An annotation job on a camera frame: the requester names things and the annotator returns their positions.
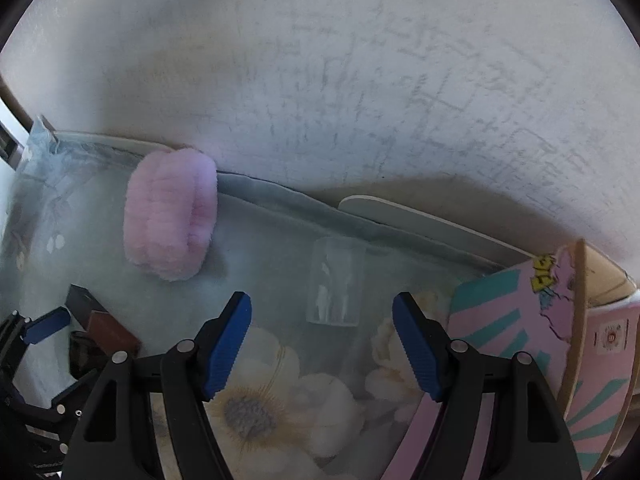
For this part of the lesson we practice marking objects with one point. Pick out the lilac fluffy headband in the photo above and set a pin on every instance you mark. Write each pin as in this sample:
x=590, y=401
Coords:
x=170, y=215

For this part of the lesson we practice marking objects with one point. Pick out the pink printed cardboard box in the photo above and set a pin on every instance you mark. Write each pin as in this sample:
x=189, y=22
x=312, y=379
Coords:
x=500, y=330

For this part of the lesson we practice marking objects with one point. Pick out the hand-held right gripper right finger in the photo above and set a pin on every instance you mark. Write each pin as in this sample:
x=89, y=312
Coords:
x=420, y=352

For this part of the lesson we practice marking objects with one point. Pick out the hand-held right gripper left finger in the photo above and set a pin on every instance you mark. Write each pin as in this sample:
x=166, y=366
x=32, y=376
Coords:
x=227, y=350

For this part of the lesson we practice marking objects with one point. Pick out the clear glass cup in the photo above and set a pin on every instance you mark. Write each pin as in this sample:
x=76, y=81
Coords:
x=334, y=280

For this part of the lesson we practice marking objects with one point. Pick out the white flat board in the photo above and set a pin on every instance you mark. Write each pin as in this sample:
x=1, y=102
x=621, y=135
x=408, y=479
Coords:
x=125, y=142

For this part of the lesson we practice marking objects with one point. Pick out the window frame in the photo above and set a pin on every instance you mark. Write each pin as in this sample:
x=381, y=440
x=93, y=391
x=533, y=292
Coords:
x=10, y=110

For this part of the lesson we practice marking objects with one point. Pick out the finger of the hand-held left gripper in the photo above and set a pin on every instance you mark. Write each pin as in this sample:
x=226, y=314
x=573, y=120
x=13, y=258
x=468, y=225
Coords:
x=72, y=400
x=45, y=327

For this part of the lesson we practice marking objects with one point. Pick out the dark brown small box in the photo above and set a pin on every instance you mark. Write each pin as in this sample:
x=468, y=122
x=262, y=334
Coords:
x=112, y=335

